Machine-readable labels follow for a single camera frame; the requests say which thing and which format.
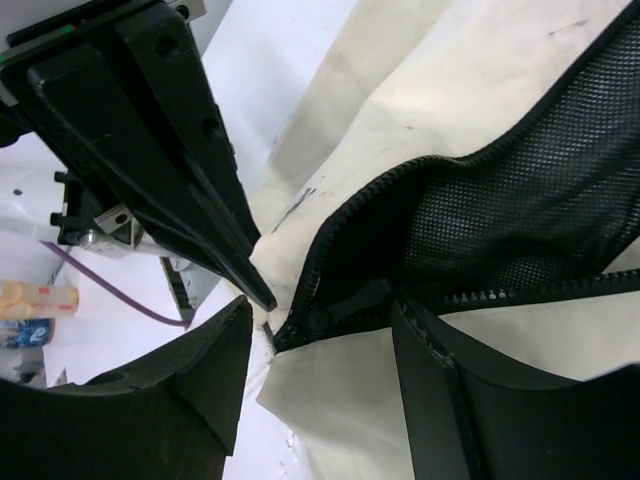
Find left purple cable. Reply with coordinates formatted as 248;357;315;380
39;239;194;329

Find beige jacket with black lining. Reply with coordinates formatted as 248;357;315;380
251;1;639;479

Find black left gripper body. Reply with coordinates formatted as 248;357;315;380
1;1;195;240

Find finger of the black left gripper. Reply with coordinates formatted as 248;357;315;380
27;44;276;310
115;9;259;250

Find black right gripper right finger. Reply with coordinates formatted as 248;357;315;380
390;298;639;479

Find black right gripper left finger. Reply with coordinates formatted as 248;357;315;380
1;296;253;479

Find colourful packages in background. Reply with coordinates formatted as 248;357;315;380
1;280;79;349

